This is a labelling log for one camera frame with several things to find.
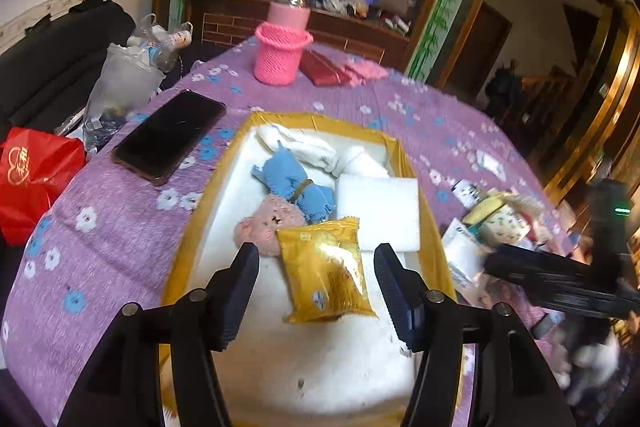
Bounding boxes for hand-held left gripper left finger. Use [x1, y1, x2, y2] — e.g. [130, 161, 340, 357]
[57, 243, 261, 427]

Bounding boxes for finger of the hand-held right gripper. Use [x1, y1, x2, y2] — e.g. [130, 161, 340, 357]
[495, 243, 632, 290]
[483, 253, 640, 321]

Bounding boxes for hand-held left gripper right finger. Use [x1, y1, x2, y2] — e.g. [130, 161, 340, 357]
[374, 243, 576, 427]

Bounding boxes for yellow snack packet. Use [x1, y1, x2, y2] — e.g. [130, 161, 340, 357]
[276, 217, 378, 325]

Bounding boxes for white foam box yellow tape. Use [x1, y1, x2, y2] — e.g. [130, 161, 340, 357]
[160, 111, 476, 427]

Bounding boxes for person's right hand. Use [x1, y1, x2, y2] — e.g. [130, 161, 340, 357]
[559, 331, 622, 404]

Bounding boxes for white dotted pouch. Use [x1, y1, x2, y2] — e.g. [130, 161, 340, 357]
[477, 204, 533, 248]

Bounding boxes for pink teddy bear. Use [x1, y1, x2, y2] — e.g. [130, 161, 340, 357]
[234, 194, 307, 256]

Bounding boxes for white tissue pack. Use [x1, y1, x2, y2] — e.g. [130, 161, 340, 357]
[441, 218, 496, 293]

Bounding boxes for yellow sponge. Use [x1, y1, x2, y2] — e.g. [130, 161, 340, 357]
[462, 198, 513, 225]

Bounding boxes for white foam block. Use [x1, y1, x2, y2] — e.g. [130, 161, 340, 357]
[336, 174, 421, 253]

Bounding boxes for small white-label bottle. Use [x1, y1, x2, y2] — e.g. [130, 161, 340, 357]
[452, 180, 487, 210]

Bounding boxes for blue knitted toy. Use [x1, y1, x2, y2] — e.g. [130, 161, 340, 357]
[251, 144, 335, 225]

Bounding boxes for purple floral blanket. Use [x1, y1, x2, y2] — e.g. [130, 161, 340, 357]
[0, 38, 601, 427]

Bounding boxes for white cloth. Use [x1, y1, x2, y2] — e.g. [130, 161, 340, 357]
[255, 124, 391, 180]

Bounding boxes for black smartphone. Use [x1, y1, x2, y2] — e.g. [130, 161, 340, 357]
[111, 89, 227, 186]

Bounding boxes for pink cloth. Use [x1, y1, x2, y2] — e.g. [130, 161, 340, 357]
[344, 58, 390, 88]

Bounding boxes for red plastic bag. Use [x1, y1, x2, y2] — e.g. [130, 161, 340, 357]
[0, 127, 87, 245]

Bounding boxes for pink knitted basket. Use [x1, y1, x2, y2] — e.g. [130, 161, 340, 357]
[253, 23, 315, 86]

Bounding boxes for clear plastic bag of bottles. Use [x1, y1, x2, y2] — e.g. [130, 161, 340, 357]
[82, 14, 194, 154]

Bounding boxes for wooden counter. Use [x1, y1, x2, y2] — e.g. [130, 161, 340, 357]
[187, 0, 416, 68]

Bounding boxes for glass jar pink sleeve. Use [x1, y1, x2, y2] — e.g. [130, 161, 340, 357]
[267, 0, 312, 28]

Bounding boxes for black sofa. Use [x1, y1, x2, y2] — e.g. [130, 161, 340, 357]
[0, 0, 137, 132]

